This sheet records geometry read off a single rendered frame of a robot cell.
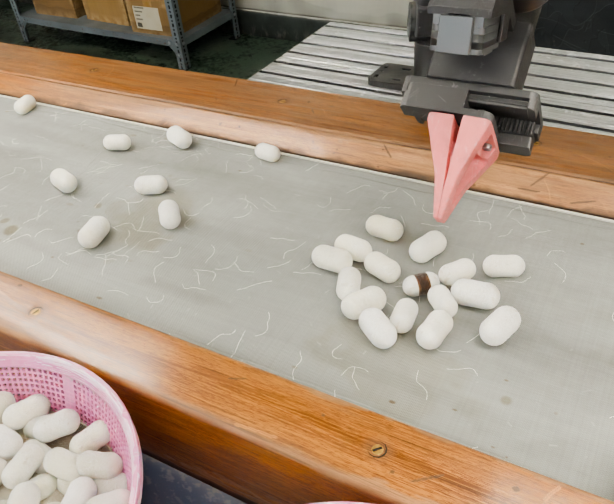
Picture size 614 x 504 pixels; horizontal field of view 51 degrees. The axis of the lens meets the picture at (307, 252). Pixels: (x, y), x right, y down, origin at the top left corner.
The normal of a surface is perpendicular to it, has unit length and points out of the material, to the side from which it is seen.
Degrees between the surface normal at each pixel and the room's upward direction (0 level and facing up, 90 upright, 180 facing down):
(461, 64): 40
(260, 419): 0
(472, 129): 62
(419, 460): 0
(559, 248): 0
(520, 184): 45
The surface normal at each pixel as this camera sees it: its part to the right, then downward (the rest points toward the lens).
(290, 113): -0.09, -0.77
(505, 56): -0.37, -0.22
